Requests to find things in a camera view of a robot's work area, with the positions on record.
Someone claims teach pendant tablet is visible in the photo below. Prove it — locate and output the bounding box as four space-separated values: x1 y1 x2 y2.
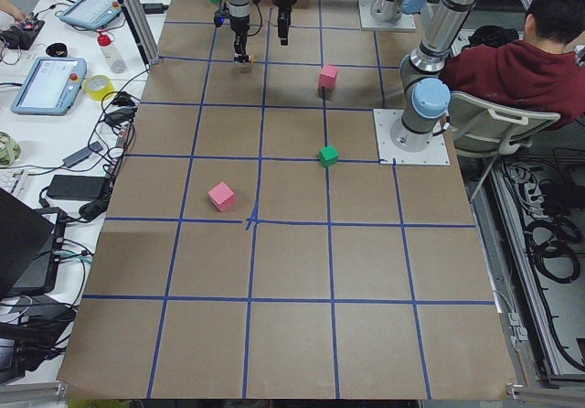
11 57 87 116
59 0 122 30

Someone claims clear bottle red cap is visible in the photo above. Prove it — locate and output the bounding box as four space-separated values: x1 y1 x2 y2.
97 32 127 74

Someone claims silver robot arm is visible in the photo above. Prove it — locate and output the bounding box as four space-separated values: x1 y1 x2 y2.
214 0 428 64
390 0 476 152

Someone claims yellow tape roll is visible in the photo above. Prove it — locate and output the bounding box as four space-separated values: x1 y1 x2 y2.
82 75 115 102

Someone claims white office chair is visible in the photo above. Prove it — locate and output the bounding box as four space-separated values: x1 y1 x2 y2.
448 91 560 199

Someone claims near teach pendant tablet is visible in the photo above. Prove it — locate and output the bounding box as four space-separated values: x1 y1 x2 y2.
11 57 87 116

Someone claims green cube on grid line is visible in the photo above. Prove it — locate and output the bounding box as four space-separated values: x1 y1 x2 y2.
318 145 339 168

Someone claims far teach pendant tablet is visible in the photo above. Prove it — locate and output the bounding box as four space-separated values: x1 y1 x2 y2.
59 0 122 30

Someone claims black laptop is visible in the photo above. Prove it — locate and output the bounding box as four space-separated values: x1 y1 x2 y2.
1 190 66 298

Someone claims person in red hoodie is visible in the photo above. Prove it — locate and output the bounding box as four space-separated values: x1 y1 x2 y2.
440 0 584 130

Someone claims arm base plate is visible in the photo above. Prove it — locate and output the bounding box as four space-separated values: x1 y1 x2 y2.
373 109 450 166
357 0 416 33

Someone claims aluminium frame post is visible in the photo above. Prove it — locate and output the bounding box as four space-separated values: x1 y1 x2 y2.
118 0 160 66

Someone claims pink cube mid table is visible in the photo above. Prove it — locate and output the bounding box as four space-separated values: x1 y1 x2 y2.
207 182 237 212

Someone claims black power adapter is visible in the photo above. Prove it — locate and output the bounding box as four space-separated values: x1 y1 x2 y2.
47 175 105 201

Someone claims pink cube near arm base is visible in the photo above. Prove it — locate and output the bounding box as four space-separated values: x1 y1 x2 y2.
318 64 339 90

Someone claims black round container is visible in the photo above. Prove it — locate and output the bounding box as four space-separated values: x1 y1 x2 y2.
46 42 68 58

